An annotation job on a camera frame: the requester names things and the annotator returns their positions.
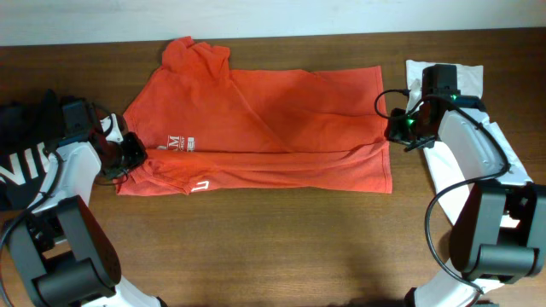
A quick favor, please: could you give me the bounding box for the orange t-shirt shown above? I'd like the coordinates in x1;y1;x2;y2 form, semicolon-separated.
117;37;392;196

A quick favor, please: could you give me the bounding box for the folded dark navy t-shirt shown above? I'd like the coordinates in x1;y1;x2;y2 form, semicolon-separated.
1;90;85;211

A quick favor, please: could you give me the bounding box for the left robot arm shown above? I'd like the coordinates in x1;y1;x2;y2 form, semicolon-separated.
1;132;164;307

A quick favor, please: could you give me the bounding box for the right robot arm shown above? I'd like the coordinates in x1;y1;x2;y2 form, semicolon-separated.
386;95;545;306

